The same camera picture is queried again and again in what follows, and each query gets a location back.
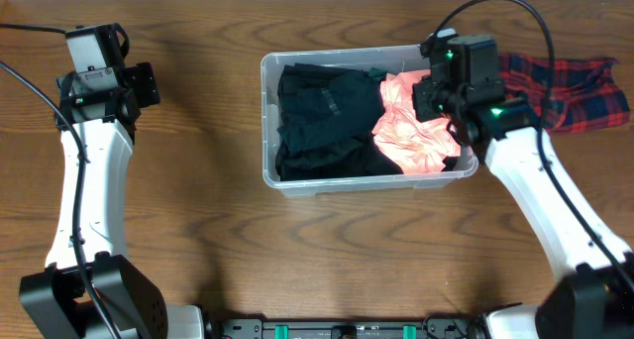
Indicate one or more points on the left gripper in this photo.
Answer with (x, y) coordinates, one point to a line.
(140, 77)

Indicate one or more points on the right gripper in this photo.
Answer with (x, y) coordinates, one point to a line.
(425, 90)

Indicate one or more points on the coral pink garment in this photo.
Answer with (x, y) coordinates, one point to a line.
(416, 147)

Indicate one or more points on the red navy plaid shirt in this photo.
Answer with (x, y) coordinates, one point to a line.
(584, 96)

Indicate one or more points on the small black cloth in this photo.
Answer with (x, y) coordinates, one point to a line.
(321, 109)

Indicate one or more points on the large black garment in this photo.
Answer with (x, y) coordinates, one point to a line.
(355, 157)

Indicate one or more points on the dark green garment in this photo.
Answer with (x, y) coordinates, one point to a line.
(377, 74)

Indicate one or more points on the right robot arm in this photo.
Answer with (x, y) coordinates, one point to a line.
(593, 267)

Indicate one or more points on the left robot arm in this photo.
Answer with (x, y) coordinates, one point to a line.
(89, 288)

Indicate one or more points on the clear plastic storage bin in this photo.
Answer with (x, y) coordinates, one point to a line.
(394, 60)

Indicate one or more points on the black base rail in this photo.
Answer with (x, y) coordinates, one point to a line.
(433, 327)

